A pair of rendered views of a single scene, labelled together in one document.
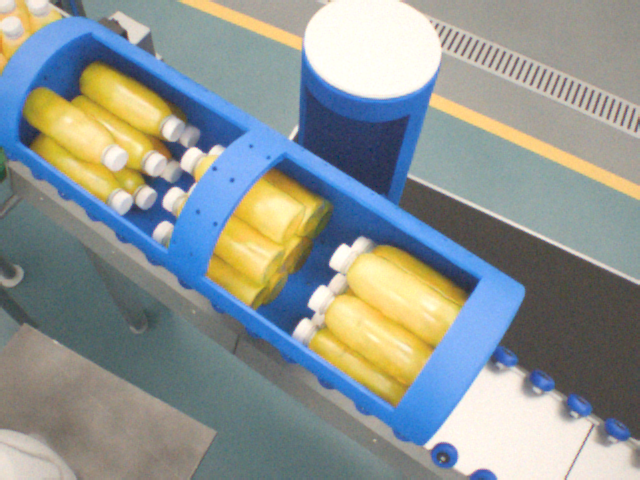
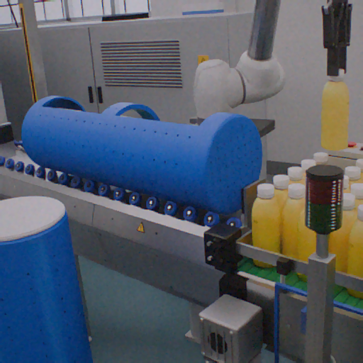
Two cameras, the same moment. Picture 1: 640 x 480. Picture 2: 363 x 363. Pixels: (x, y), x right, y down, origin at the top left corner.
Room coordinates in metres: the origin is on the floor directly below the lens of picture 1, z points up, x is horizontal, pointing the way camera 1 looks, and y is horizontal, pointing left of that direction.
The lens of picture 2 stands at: (2.09, 0.64, 1.54)
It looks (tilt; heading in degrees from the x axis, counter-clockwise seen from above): 20 degrees down; 192
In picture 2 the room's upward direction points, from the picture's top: 4 degrees counter-clockwise
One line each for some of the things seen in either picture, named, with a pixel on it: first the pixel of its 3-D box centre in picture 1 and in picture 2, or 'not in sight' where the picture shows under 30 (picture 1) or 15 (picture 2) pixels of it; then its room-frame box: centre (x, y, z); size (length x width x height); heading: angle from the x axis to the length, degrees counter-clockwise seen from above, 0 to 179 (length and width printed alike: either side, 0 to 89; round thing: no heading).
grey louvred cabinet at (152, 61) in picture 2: not in sight; (121, 117); (-1.56, -0.60, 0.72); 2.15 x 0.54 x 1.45; 68
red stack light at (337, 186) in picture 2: not in sight; (324, 186); (1.28, 0.70, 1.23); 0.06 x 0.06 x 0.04
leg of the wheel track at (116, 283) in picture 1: (118, 286); not in sight; (0.68, 0.53, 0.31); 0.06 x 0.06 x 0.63; 60
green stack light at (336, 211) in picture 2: not in sight; (323, 211); (1.28, 0.70, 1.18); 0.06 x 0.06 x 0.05
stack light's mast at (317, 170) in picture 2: not in sight; (323, 214); (1.28, 0.70, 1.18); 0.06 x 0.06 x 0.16
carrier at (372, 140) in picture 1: (352, 163); (42, 352); (0.98, -0.07, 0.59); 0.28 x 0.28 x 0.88
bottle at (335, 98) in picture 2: not in sight; (334, 112); (0.75, 0.77, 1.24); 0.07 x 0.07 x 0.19
